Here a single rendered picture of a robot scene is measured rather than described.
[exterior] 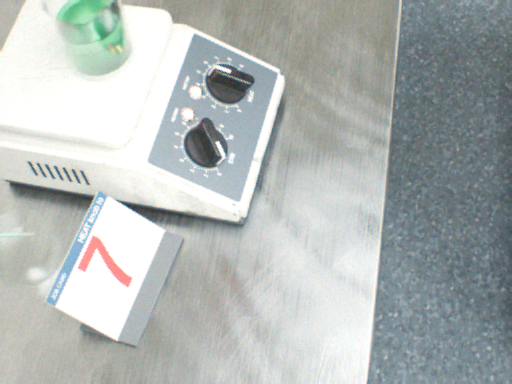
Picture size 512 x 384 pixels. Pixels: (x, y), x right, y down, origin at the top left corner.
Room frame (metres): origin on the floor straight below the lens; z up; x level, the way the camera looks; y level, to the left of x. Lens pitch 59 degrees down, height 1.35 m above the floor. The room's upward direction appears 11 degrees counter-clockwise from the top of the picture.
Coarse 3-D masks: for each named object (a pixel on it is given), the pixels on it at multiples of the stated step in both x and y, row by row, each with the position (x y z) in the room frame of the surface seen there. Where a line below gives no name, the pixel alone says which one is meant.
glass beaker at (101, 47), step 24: (48, 0) 0.45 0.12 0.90; (120, 0) 0.44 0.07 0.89; (72, 24) 0.41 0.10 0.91; (96, 24) 0.42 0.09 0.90; (120, 24) 0.43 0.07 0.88; (72, 48) 0.42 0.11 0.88; (96, 48) 0.41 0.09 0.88; (120, 48) 0.42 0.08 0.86; (96, 72) 0.41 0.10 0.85; (120, 72) 0.42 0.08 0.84
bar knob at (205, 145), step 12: (204, 120) 0.38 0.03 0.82; (192, 132) 0.38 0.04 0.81; (204, 132) 0.37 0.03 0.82; (216, 132) 0.37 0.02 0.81; (192, 144) 0.37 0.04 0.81; (204, 144) 0.37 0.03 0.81; (216, 144) 0.36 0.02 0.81; (192, 156) 0.36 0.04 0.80; (204, 156) 0.36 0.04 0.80; (216, 156) 0.35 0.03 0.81
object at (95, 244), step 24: (120, 216) 0.34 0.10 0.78; (96, 240) 0.32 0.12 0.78; (120, 240) 0.32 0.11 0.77; (144, 240) 0.33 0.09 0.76; (96, 264) 0.31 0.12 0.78; (120, 264) 0.31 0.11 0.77; (72, 288) 0.29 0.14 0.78; (96, 288) 0.29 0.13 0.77; (120, 288) 0.29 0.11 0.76; (96, 312) 0.27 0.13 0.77; (120, 312) 0.27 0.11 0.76
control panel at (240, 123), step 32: (192, 64) 0.44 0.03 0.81; (256, 64) 0.44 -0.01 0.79; (192, 96) 0.41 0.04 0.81; (256, 96) 0.42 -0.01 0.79; (160, 128) 0.38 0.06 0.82; (224, 128) 0.39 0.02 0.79; (256, 128) 0.39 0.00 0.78; (160, 160) 0.36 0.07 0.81; (224, 160) 0.36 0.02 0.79; (224, 192) 0.34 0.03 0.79
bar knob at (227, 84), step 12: (216, 72) 0.42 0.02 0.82; (228, 72) 0.42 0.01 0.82; (240, 72) 0.42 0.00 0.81; (216, 84) 0.42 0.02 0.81; (228, 84) 0.42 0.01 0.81; (240, 84) 0.41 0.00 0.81; (252, 84) 0.41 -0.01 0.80; (216, 96) 0.41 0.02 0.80; (228, 96) 0.41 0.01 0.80; (240, 96) 0.41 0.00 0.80
